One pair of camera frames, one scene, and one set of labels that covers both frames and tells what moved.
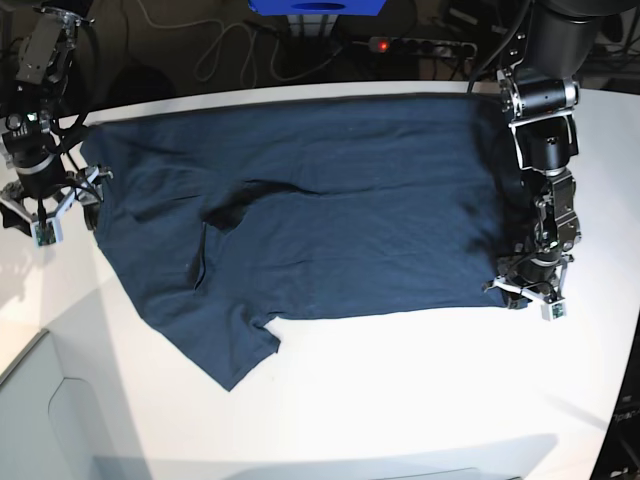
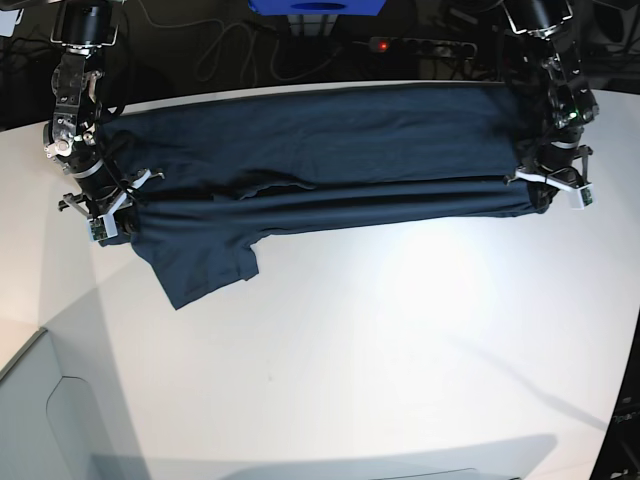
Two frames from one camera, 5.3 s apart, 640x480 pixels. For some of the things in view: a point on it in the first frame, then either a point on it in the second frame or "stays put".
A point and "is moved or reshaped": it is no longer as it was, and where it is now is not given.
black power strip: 423,46 stays put
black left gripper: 51,183 to 101,193
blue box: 318,7 stays put
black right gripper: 533,277 to 555,167
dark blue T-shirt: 217,220 is moved or reshaped
